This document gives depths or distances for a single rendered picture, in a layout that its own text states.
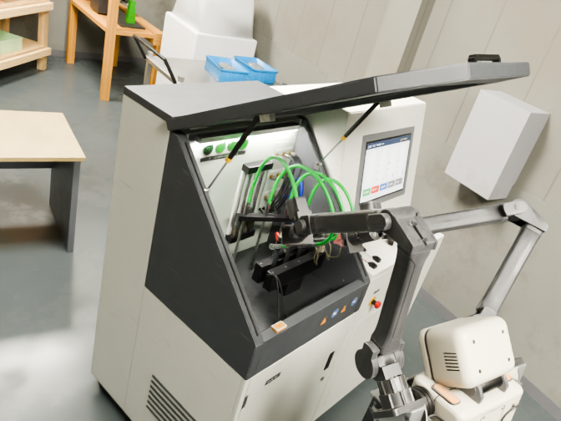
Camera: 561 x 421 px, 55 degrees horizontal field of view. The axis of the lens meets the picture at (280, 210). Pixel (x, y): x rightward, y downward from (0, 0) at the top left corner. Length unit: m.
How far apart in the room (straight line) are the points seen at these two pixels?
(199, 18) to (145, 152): 3.41
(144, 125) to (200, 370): 0.90
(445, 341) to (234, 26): 4.41
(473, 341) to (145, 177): 1.22
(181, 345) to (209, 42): 3.67
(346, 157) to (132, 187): 0.86
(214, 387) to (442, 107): 2.65
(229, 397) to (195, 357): 0.19
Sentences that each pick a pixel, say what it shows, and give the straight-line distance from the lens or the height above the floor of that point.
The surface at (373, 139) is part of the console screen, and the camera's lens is 2.39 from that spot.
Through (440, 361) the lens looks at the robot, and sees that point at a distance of 1.46.
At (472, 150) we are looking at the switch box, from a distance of 3.55.
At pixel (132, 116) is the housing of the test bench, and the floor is 1.41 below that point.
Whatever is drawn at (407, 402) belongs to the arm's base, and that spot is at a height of 1.22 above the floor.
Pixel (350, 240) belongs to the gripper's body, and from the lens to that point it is 1.78.
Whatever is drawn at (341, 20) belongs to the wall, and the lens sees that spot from 4.81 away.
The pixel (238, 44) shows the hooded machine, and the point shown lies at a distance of 5.43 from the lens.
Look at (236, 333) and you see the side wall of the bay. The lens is 1.82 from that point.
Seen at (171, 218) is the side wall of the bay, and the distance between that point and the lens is 1.91.
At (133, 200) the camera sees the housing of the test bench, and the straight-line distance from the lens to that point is 2.08.
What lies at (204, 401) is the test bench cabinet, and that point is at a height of 0.55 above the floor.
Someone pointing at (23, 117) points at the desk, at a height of 0.69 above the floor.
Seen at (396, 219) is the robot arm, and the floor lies 1.63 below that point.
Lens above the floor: 2.13
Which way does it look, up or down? 27 degrees down
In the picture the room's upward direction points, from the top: 16 degrees clockwise
